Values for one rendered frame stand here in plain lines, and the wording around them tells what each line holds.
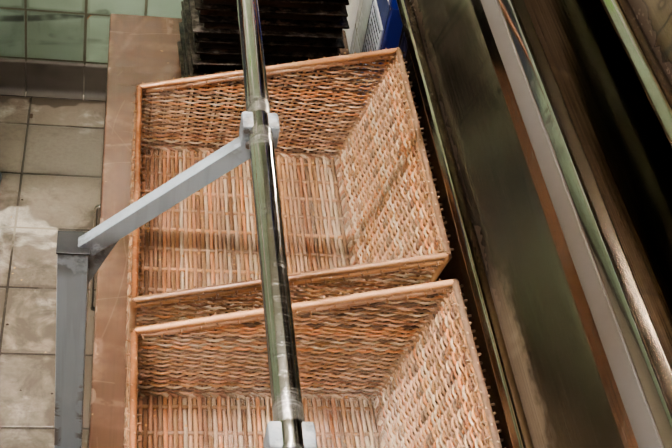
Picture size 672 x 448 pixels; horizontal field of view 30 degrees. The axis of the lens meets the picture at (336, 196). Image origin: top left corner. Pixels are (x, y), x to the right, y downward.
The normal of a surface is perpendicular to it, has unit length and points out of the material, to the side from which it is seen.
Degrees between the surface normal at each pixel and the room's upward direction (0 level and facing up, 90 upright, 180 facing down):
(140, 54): 0
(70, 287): 90
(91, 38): 90
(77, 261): 90
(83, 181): 0
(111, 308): 0
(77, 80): 90
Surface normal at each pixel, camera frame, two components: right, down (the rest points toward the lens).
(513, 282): -0.87, -0.30
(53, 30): 0.11, 0.66
